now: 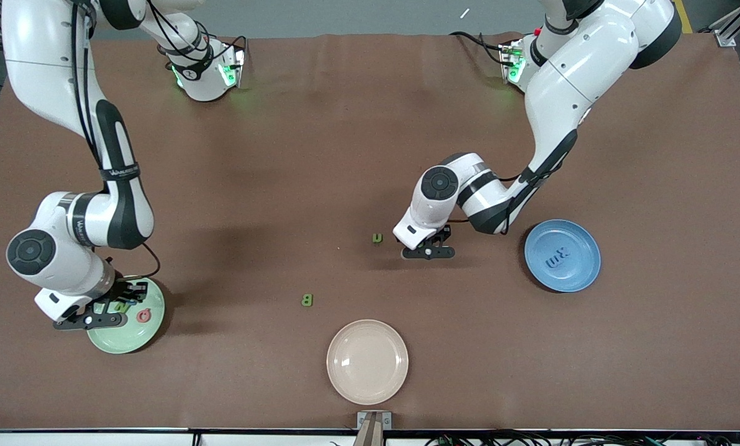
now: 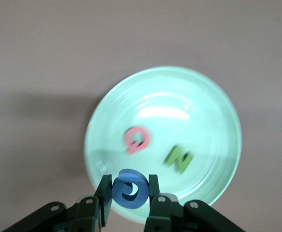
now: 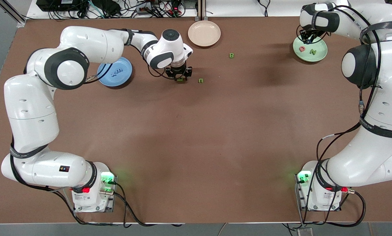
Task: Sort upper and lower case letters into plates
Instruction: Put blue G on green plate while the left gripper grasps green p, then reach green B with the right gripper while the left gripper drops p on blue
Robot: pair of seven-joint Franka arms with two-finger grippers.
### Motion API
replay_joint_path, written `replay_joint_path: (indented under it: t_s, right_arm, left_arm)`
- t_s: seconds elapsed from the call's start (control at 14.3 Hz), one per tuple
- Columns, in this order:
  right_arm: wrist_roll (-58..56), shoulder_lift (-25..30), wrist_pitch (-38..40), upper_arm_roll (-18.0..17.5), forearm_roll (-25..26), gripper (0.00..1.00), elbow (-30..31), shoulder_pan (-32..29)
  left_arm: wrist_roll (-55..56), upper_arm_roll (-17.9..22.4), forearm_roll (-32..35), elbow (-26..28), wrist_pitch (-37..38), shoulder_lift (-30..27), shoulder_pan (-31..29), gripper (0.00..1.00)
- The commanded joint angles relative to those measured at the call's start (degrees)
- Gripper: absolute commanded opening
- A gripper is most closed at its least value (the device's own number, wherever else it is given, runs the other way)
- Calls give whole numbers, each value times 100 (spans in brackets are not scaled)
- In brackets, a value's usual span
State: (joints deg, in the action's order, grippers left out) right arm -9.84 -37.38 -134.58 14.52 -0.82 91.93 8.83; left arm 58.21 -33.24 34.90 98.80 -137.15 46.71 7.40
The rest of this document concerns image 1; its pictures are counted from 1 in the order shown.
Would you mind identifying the white table edge rail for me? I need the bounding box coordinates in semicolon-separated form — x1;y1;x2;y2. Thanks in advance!
0;429;740;446

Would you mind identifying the black right arm base cable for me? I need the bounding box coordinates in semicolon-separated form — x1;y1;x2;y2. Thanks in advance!
199;32;248;69

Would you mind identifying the blue plate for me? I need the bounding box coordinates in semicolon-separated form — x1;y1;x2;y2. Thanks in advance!
524;219;602;293

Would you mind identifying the black left arm base cable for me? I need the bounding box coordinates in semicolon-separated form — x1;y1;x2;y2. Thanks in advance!
449;31;513;66

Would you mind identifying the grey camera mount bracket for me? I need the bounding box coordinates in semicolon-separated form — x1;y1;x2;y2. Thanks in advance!
357;411;393;446

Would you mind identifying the beige plate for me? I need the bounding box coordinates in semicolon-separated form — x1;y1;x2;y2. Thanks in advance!
326;319;409;406

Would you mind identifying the black arm base cable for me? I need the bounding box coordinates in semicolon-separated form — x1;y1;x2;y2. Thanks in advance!
199;32;248;69
449;31;513;66

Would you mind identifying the brown table cover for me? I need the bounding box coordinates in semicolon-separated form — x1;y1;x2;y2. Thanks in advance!
0;32;740;431

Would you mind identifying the green plate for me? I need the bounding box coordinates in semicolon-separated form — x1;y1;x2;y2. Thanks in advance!
87;277;166;355

